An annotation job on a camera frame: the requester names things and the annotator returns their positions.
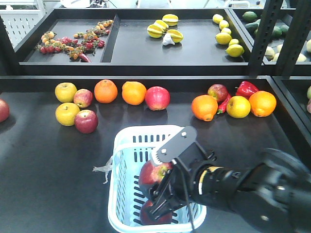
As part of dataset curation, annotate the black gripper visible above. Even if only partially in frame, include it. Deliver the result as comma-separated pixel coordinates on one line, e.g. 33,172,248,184
148,142,215,218

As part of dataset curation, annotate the light blue plastic basket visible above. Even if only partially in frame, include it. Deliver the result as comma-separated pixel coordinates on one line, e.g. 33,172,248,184
107,125,207,233

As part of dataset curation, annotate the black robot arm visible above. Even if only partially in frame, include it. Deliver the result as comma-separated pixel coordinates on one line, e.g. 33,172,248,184
149,142,311,233

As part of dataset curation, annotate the white plastic tie strip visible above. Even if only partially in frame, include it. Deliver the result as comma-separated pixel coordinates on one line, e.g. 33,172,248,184
92,156,113,184

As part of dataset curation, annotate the orange fruit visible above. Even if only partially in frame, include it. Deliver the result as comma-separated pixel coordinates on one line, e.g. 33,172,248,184
248,91,276,117
94,79,118,103
191,95,218,121
122,81,147,106

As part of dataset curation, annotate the red apple by oranges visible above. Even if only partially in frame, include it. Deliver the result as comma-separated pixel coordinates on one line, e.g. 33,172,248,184
145,86,171,111

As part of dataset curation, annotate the red chili pepper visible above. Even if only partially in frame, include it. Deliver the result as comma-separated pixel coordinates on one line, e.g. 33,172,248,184
217,93,231,115

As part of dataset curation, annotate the yellow apple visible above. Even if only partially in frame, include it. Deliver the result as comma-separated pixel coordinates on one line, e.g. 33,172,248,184
55,102,80,126
54,82,77,103
226,96,251,118

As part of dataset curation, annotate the red green apple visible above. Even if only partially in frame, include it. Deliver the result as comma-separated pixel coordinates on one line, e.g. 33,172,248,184
207,84,228,102

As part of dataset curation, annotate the small dark red apple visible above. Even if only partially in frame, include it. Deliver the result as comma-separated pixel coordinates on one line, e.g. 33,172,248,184
74,110,98,134

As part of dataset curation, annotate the red bell pepper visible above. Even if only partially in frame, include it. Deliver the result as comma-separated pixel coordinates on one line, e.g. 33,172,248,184
236,81,259,99

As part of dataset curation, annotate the white garlic bulb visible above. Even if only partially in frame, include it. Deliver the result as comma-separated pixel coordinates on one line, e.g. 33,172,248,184
162,33,175,46

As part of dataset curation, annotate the yellow lemon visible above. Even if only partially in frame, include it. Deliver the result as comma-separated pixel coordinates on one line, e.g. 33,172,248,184
225,44,244,57

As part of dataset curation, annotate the yellow starfruit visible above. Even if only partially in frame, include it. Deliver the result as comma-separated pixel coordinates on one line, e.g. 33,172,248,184
162,14,179,26

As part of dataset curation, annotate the cherry tomato vine cluster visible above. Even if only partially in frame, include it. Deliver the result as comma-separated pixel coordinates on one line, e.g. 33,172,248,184
35,19,114,63

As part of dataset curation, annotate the black produce stand frame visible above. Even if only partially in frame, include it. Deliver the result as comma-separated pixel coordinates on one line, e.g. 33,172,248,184
0,9,311,233

